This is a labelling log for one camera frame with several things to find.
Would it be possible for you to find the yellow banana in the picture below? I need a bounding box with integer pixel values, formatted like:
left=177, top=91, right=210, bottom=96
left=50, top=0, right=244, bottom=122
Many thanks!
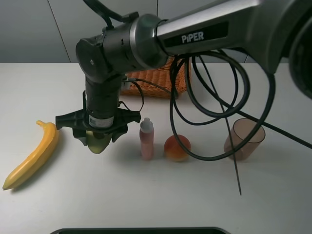
left=2, top=120, right=59, bottom=190

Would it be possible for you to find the red orange peach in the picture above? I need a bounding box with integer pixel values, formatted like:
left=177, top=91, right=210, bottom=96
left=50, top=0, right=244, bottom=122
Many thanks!
left=164, top=136, right=189, bottom=162

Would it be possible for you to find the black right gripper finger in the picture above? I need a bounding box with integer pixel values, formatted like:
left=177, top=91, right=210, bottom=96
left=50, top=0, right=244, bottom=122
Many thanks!
left=111, top=130, right=128, bottom=143

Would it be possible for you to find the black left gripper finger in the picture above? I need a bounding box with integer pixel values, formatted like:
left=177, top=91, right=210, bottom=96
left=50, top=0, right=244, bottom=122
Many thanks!
left=74, top=129, right=87, bottom=146

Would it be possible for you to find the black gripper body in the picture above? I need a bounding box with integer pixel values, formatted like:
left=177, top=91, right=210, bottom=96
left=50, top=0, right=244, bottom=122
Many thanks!
left=55, top=75, right=141, bottom=135

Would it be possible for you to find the black tray edge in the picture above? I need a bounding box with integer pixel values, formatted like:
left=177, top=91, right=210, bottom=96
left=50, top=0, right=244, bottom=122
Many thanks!
left=52, top=227, right=229, bottom=234

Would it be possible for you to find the halved avocado with pit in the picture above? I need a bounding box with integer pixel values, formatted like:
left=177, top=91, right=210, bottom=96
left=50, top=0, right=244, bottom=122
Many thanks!
left=86, top=131, right=111, bottom=154

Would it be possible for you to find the pink bottle white cap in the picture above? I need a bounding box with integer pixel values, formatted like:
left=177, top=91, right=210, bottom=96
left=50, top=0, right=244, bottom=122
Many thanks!
left=139, top=117, right=154, bottom=160

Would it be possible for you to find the brown translucent plastic cup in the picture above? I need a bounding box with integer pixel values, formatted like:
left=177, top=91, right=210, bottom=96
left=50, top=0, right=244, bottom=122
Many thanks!
left=223, top=118, right=266, bottom=161

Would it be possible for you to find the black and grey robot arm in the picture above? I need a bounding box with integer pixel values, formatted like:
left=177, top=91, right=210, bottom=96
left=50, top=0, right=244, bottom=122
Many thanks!
left=56, top=0, right=312, bottom=141

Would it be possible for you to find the black looped cable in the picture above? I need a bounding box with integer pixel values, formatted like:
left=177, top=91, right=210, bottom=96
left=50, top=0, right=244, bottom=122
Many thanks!
left=169, top=47, right=312, bottom=162

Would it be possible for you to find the thin black cable tie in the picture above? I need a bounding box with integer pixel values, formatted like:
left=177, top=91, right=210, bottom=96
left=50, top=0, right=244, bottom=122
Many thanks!
left=198, top=55, right=243, bottom=195

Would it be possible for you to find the brown wicker basket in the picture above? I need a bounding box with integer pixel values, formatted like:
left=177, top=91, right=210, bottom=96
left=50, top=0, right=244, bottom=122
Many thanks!
left=126, top=57, right=187, bottom=99

